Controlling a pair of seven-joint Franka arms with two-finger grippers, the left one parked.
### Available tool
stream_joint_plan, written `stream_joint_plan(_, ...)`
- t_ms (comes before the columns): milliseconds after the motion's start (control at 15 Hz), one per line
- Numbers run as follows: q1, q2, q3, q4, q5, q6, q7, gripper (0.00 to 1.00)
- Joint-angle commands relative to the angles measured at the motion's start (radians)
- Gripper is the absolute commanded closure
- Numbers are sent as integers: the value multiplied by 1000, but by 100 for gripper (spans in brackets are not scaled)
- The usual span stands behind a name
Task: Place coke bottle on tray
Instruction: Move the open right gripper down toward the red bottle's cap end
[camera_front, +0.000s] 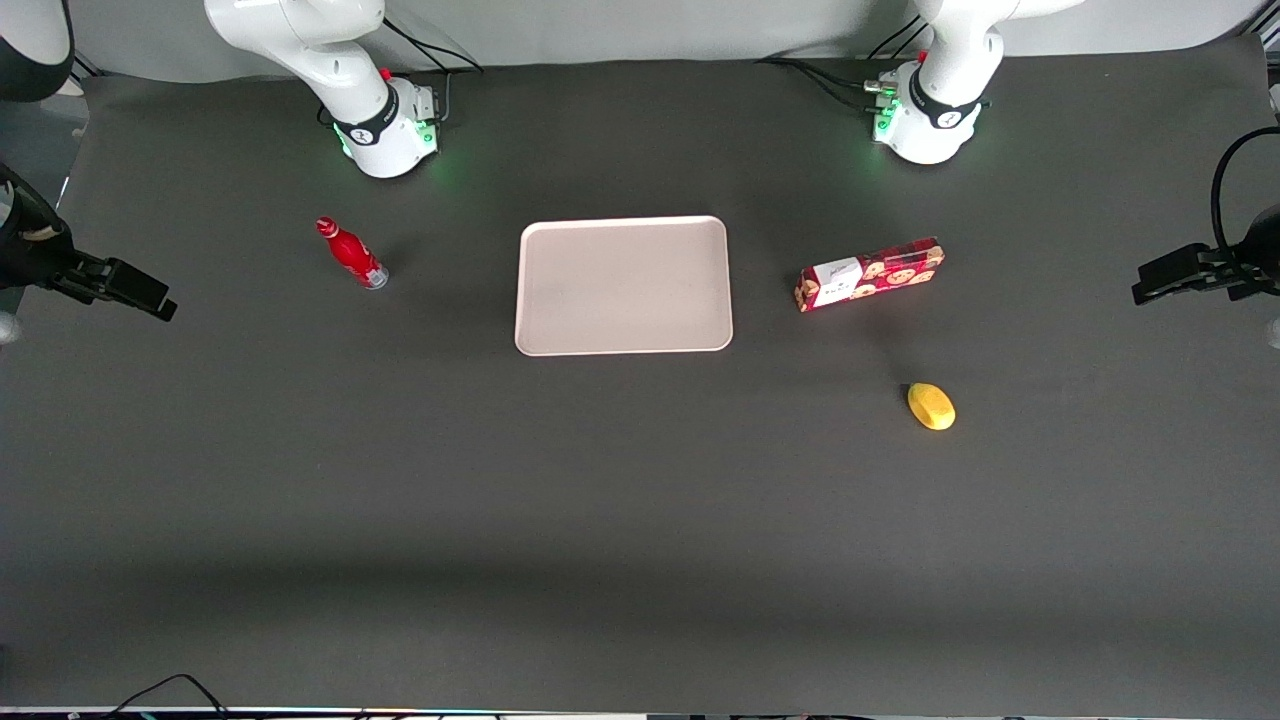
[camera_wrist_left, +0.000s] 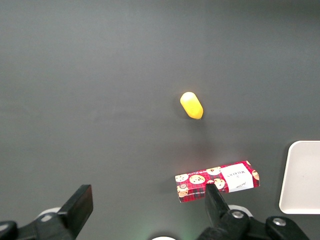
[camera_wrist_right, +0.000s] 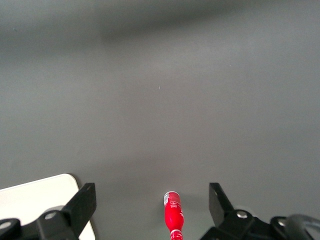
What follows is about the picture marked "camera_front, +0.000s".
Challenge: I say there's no black left base cable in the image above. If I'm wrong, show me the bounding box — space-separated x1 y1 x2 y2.
755 57 896 113

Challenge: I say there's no black right base cable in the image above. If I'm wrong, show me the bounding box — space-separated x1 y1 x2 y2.
383 17 485 123

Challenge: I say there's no red cookie box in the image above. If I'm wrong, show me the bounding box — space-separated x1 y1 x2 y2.
795 236 946 314

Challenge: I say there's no beige plastic tray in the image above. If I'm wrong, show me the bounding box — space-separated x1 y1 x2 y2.
514 215 734 357

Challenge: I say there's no yellow lemon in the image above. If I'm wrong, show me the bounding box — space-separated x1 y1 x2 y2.
907 381 957 432

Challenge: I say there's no black base cable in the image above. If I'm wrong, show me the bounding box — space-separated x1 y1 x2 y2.
383 17 485 123
755 57 896 113

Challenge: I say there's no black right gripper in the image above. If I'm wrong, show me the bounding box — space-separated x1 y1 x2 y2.
0 163 179 323

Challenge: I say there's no dark grey table mat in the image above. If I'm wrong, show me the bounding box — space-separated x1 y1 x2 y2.
0 35 1280 716

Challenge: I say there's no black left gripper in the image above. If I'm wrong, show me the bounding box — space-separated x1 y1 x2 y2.
1132 205 1280 306

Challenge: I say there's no red coke bottle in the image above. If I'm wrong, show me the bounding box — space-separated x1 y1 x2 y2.
316 216 389 291

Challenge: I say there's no black thin floor cable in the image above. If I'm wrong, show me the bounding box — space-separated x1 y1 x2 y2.
105 674 231 720

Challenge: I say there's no black looped gripper cable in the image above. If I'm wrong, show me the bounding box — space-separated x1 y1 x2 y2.
1211 127 1280 263

